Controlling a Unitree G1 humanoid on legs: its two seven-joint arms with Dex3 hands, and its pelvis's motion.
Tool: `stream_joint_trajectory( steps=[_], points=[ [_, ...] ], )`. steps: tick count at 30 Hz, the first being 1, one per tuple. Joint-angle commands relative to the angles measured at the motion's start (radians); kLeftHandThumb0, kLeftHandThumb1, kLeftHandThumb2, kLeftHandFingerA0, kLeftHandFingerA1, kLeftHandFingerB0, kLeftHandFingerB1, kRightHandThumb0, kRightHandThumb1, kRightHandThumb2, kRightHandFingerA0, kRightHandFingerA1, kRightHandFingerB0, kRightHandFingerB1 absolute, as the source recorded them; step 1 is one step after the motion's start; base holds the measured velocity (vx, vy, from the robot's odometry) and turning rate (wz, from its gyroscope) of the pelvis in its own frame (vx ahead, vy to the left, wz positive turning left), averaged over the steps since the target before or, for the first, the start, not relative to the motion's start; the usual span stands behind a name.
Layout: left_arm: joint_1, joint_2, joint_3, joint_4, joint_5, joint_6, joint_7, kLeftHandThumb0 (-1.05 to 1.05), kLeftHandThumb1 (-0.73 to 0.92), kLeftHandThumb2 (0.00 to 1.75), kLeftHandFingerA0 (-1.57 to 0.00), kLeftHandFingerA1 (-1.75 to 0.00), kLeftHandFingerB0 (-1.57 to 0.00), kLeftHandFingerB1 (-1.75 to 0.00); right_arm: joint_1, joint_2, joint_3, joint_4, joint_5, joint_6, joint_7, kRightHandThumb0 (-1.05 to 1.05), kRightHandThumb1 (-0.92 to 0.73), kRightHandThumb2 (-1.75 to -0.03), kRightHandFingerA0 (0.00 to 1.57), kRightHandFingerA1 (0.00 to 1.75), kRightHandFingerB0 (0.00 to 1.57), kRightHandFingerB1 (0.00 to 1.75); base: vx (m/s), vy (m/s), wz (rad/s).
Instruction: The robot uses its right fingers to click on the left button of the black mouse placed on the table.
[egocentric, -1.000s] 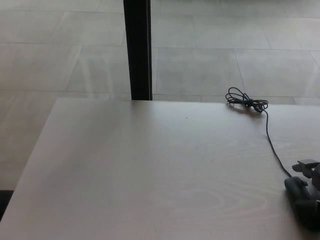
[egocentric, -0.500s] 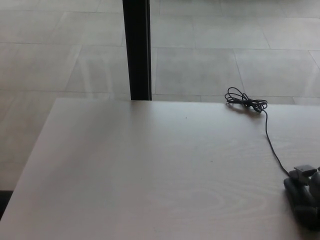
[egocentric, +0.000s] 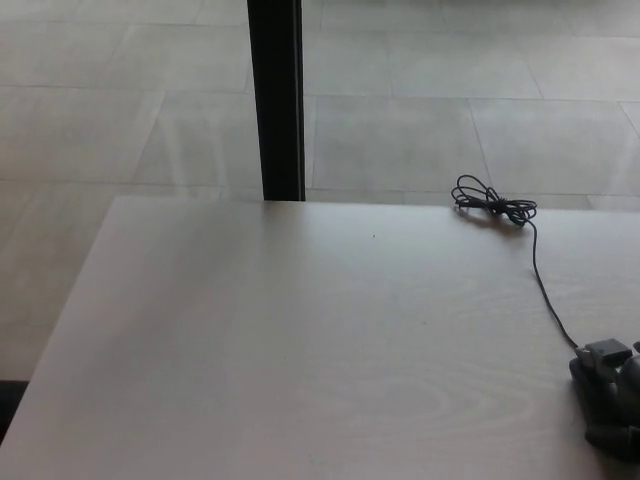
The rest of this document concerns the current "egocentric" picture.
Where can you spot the black computer mouse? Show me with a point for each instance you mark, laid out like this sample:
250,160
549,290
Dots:
596,407

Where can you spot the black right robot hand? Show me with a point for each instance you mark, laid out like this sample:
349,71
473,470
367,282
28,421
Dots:
607,356

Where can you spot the black vertical post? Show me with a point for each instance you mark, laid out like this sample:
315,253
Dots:
277,95

